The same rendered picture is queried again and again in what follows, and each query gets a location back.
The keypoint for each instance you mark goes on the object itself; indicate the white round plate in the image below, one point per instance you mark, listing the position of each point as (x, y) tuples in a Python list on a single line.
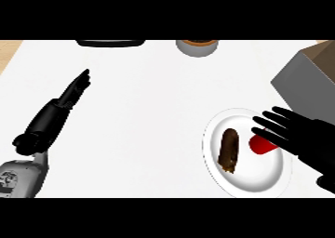
[(245, 173)]

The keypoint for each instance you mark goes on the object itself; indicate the black flat object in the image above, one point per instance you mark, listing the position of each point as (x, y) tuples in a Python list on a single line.
[(111, 42)]

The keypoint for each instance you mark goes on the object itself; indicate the brown elongated food item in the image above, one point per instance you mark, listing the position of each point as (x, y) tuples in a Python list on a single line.
[(229, 150)]

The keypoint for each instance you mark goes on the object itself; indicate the grey cardboard box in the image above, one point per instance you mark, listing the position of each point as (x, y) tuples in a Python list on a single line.
[(312, 83)]

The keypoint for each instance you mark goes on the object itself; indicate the red can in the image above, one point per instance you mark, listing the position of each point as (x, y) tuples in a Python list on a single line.
[(262, 146)]

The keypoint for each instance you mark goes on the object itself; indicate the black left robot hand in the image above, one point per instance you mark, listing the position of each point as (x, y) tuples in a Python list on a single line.
[(50, 119)]

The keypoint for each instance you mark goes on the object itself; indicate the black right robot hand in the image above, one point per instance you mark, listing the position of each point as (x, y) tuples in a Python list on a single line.
[(315, 145)]

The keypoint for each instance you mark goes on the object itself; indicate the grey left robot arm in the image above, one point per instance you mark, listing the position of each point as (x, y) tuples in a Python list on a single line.
[(17, 178)]

